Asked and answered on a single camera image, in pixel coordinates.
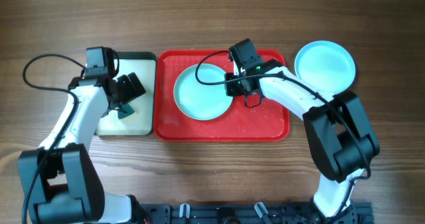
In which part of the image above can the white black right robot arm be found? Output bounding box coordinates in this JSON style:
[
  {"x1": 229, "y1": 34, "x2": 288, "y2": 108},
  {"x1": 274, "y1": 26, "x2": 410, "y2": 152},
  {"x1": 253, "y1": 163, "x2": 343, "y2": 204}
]
[{"x1": 224, "y1": 59, "x2": 380, "y2": 221}]

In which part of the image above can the mint green plate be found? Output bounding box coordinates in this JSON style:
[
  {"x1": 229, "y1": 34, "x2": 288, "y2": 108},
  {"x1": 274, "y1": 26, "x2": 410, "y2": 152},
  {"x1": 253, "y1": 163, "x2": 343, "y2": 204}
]
[{"x1": 173, "y1": 64, "x2": 233, "y2": 121}]

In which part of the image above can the black metal water tray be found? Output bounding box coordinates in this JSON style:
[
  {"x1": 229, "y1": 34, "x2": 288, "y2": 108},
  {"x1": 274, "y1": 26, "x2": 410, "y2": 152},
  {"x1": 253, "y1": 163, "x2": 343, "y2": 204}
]
[{"x1": 96, "y1": 52, "x2": 157, "y2": 136}]

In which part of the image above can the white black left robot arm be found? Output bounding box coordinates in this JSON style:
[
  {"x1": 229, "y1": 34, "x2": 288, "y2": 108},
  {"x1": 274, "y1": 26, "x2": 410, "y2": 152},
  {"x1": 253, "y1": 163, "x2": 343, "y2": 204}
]
[{"x1": 18, "y1": 73, "x2": 150, "y2": 223}]

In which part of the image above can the red plastic tray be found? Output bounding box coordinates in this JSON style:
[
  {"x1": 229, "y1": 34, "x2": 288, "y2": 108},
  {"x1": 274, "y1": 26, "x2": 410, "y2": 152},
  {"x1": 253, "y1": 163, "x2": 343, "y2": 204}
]
[{"x1": 153, "y1": 49, "x2": 290, "y2": 142}]

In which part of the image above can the green yellow sponge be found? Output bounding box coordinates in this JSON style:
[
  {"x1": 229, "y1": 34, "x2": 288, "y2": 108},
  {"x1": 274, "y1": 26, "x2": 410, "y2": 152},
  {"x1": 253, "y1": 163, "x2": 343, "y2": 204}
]
[{"x1": 117, "y1": 104, "x2": 135, "y2": 120}]

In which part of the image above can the light blue plate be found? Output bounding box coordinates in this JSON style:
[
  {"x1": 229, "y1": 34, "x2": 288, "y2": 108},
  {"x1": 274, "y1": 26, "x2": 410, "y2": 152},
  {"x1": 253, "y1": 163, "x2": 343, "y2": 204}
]
[{"x1": 294, "y1": 41, "x2": 357, "y2": 94}]

